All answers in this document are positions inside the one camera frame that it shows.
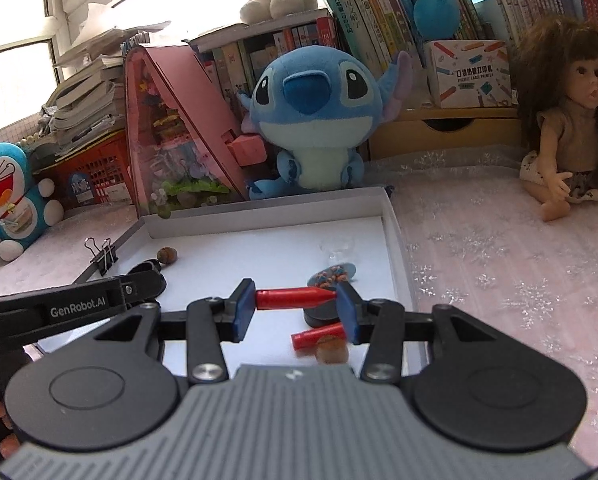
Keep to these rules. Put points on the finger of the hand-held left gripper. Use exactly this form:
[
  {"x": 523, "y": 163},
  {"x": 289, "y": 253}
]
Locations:
[
  {"x": 146, "y": 287},
  {"x": 146, "y": 266}
]

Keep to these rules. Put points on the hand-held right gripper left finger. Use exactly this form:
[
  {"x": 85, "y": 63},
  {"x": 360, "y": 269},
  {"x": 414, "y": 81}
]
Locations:
[{"x": 244, "y": 310}]

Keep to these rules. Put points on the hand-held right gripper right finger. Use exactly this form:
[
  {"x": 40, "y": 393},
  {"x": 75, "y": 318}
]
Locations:
[{"x": 346, "y": 312}]

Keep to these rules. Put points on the brown hazelnut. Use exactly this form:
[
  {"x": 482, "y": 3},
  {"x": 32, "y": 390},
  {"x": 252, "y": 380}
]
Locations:
[
  {"x": 332, "y": 350},
  {"x": 168, "y": 256}
]

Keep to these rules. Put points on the small black cylinder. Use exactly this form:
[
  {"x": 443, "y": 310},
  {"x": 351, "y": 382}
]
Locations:
[{"x": 319, "y": 316}]

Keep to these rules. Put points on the red plastic tube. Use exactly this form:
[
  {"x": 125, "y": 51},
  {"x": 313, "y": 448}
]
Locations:
[
  {"x": 289, "y": 299},
  {"x": 316, "y": 336}
]

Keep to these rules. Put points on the blue bear hair clip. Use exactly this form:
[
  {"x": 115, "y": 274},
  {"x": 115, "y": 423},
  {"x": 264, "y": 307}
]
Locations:
[{"x": 331, "y": 275}]

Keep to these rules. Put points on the clear plastic suction cup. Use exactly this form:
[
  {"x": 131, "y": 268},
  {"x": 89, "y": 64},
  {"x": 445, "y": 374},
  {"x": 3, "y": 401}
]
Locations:
[{"x": 340, "y": 250}]

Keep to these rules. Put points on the white cardboard box tray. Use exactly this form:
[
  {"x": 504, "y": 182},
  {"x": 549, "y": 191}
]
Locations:
[{"x": 259, "y": 245}]

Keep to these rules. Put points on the small black binder clip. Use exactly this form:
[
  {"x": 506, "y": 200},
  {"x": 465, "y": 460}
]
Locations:
[{"x": 103, "y": 257}]

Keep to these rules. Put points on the red plastic basket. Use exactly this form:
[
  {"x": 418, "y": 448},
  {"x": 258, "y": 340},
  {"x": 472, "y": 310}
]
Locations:
[{"x": 99, "y": 170}]

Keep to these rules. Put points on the blue cat plush toy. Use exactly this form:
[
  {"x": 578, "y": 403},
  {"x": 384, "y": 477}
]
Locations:
[{"x": 11, "y": 200}]

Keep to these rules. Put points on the pink triangular toy house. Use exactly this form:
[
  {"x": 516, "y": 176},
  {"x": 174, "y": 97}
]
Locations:
[{"x": 179, "y": 125}]

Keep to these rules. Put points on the pink snowflake tablecloth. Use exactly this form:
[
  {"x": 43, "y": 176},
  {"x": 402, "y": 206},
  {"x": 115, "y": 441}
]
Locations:
[{"x": 504, "y": 285}]

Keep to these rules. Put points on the stack of papers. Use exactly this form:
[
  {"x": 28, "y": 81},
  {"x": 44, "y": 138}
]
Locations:
[{"x": 89, "y": 90}]

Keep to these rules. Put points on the blue alien plush toy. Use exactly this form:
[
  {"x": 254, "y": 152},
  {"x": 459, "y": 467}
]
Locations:
[{"x": 314, "y": 120}]

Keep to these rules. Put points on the wooden drawer box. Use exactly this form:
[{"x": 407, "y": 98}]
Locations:
[{"x": 444, "y": 135}]

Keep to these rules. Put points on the white printed carton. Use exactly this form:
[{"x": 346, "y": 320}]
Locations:
[{"x": 466, "y": 72}]

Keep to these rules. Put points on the row of shelved books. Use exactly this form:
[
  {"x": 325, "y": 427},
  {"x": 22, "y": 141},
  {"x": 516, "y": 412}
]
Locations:
[{"x": 379, "y": 15}]

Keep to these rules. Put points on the brown-haired doll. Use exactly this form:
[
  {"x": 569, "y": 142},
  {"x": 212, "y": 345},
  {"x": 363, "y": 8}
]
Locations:
[{"x": 574, "y": 110}]

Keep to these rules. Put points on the large blue plush toy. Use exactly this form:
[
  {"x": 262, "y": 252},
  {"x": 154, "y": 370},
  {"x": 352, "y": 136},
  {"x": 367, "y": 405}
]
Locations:
[{"x": 436, "y": 12}]

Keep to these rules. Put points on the white window frame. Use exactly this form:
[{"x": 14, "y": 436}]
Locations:
[{"x": 54, "y": 0}]

